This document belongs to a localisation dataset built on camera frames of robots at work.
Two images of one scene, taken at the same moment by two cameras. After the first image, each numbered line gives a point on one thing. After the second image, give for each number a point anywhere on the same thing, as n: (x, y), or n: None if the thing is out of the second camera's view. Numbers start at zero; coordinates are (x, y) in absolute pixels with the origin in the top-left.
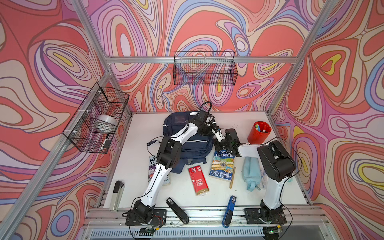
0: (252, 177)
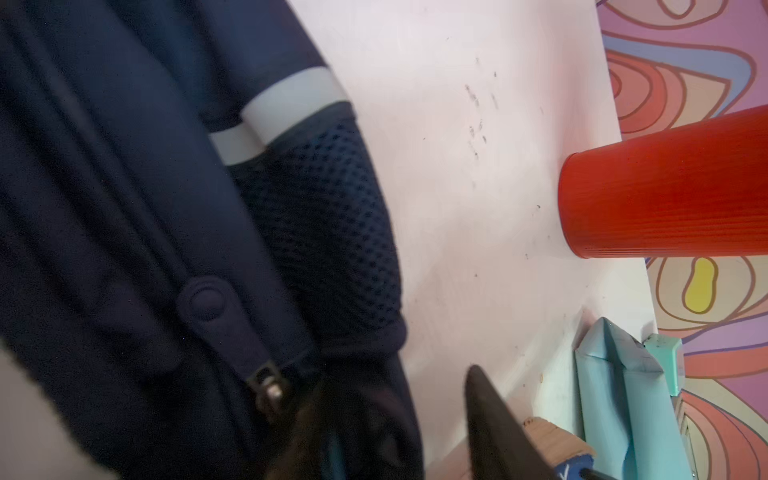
0: (627, 408)
